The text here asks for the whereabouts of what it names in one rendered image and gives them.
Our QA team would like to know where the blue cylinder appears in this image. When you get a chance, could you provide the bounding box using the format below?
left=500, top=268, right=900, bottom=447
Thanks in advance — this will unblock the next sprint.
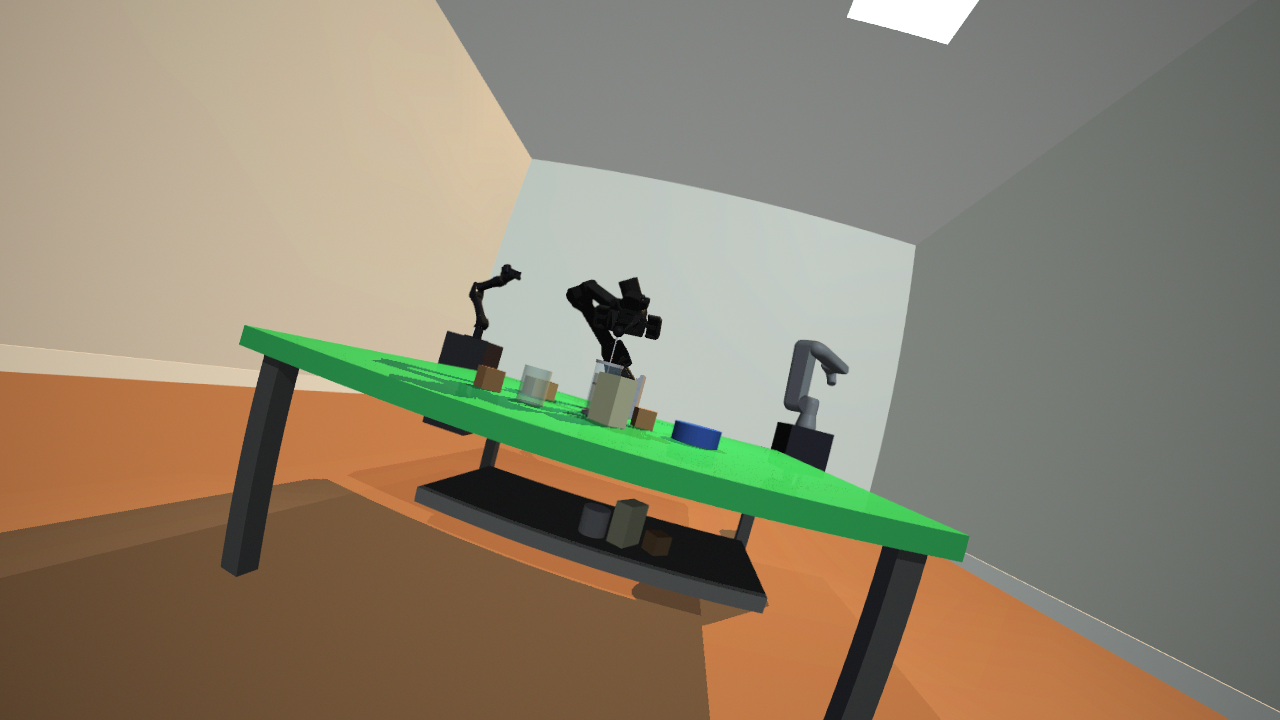
left=671, top=420, right=722, bottom=450

